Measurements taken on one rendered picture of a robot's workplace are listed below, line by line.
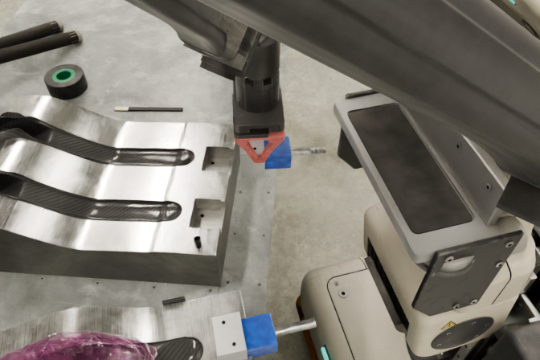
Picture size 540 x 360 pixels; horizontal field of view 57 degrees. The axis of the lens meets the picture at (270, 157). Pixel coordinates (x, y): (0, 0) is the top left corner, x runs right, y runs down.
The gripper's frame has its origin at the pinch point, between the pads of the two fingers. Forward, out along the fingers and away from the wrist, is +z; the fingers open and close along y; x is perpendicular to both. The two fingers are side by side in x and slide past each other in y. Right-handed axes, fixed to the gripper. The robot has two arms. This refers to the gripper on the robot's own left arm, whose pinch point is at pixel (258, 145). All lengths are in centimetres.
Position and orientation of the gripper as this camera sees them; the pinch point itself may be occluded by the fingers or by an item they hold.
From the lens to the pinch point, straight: 73.0
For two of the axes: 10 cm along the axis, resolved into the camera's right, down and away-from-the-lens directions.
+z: -0.1, 6.7, 7.4
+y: 0.7, 7.4, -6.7
